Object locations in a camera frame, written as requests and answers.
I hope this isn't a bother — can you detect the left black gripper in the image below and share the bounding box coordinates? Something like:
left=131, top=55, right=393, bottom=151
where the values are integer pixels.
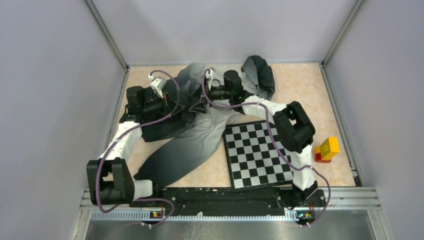
left=141, top=89, right=184, bottom=118

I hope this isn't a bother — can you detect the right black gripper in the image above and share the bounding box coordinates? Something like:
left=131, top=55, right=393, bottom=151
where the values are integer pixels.
left=189, top=79, right=233, bottom=114

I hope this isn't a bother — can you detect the grey gradient zip jacket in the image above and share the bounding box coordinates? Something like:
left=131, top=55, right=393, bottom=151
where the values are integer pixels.
left=133, top=55, right=275, bottom=188

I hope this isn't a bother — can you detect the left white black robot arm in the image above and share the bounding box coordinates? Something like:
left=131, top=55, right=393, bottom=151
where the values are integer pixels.
left=86, top=86, right=180, bottom=209

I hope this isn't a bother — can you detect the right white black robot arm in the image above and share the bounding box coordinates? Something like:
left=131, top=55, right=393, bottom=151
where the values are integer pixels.
left=200, top=68, right=318, bottom=206

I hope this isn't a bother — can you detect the black white checkerboard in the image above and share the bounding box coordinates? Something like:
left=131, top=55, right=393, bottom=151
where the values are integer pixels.
left=222, top=120, right=293, bottom=192

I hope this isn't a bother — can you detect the red toy brick block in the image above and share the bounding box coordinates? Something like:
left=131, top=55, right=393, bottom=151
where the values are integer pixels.
left=314, top=146, right=332, bottom=164

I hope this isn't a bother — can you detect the yellow toy brick block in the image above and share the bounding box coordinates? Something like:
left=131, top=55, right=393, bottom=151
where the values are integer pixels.
left=318, top=136, right=340, bottom=162

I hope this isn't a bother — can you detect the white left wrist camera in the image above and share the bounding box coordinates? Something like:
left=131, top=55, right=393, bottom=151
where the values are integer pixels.
left=148, top=74, right=167, bottom=99

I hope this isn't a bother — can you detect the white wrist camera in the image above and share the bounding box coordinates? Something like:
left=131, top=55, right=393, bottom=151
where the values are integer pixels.
left=148, top=74, right=167, bottom=99
left=204, top=68, right=214, bottom=91

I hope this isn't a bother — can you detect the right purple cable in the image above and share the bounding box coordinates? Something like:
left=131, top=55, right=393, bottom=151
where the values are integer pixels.
left=201, top=68, right=332, bottom=228

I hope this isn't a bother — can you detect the purple cable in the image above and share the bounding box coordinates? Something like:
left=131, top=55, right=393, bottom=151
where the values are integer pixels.
left=95, top=69, right=181, bottom=229
left=201, top=68, right=332, bottom=228

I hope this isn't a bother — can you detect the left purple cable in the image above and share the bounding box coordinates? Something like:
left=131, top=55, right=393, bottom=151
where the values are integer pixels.
left=95, top=69, right=181, bottom=229

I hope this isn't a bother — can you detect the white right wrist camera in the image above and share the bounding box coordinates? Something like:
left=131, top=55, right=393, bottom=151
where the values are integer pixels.
left=204, top=68, right=214, bottom=91

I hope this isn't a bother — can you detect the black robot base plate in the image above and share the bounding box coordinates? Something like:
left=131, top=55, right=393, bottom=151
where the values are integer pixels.
left=127, top=187, right=326, bottom=217

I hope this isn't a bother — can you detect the aluminium frame rail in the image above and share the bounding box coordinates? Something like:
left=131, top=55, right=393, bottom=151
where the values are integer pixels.
left=77, top=187, right=381, bottom=224

